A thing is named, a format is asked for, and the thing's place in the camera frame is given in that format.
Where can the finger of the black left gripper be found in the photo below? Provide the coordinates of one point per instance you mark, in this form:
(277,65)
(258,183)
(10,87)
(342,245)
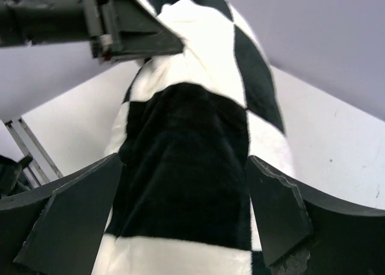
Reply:
(131,33)

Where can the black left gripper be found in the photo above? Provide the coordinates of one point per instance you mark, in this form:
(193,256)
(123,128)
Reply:
(46,22)

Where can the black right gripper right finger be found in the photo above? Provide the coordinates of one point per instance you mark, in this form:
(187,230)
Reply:
(303,230)

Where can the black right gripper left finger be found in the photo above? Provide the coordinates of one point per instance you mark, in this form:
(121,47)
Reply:
(57,228)

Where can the black white checkered pillowcase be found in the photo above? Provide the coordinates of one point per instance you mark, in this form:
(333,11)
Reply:
(184,132)

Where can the aluminium table edge rail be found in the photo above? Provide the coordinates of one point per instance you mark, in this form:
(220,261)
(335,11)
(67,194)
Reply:
(41,170)

